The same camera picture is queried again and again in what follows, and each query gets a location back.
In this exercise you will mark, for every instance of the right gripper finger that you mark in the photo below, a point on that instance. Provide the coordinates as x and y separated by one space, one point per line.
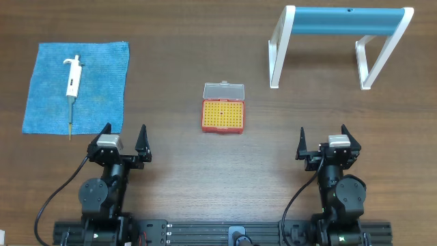
351 140
302 143

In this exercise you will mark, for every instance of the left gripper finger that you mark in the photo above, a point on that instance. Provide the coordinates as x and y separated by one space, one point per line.
142 141
106 129

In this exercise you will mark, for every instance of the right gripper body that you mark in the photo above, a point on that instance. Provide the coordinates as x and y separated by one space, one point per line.
336 158

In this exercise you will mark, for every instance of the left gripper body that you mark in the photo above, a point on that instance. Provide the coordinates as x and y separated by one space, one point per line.
107 158

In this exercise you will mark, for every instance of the white pipette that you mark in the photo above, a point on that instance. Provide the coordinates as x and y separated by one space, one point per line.
74 78

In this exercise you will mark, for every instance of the blue cloth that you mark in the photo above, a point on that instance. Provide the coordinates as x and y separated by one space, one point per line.
99 85

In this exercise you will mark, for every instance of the red and yellow tip box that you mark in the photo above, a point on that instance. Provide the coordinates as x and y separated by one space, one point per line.
222 116

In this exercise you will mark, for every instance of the white and blue stand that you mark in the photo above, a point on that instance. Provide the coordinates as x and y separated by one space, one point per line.
341 21

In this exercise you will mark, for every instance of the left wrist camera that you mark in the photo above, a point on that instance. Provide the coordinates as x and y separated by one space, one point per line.
108 140

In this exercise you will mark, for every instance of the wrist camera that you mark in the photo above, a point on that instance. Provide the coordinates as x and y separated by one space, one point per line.
339 140
108 140

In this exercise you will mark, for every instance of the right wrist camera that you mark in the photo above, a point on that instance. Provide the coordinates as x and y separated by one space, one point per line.
339 140

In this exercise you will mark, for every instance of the mounting rail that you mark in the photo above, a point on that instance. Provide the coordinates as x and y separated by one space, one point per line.
198 232

